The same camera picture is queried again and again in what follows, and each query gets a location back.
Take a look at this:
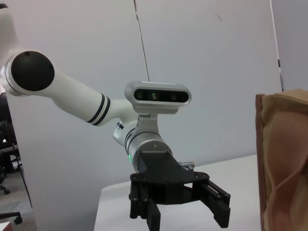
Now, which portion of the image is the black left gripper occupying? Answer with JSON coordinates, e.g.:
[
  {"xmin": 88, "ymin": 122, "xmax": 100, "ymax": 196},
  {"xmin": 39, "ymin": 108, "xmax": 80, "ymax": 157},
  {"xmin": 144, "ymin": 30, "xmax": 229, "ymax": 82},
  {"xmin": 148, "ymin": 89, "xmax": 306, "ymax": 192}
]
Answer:
[{"xmin": 129, "ymin": 150, "xmax": 231, "ymax": 231}]

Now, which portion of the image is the khaki canvas food bag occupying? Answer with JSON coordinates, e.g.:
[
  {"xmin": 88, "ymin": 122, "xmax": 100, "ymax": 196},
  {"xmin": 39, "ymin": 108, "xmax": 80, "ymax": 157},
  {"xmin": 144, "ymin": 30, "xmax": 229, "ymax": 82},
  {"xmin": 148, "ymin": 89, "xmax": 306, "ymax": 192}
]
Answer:
[{"xmin": 255, "ymin": 88, "xmax": 308, "ymax": 231}]

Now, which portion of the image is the black office chair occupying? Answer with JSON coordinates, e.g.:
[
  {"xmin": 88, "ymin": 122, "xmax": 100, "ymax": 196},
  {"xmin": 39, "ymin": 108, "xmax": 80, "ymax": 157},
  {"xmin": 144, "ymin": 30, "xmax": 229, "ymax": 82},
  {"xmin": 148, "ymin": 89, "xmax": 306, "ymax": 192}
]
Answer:
[{"xmin": 0, "ymin": 92, "xmax": 24, "ymax": 224}]

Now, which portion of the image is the silver left gripper cable connector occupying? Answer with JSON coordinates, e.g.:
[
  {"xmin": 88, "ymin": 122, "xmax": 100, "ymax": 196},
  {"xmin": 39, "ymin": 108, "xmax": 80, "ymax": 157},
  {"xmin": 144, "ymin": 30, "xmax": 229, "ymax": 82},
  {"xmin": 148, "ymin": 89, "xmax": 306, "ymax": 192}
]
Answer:
[{"xmin": 179, "ymin": 160, "xmax": 196, "ymax": 170}]

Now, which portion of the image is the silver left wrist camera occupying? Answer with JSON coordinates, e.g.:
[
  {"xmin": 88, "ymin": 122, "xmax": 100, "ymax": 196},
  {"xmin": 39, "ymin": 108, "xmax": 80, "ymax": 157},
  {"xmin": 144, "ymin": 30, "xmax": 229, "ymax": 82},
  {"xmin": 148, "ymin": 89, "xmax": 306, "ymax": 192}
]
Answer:
[{"xmin": 124, "ymin": 80, "xmax": 193, "ymax": 115}]

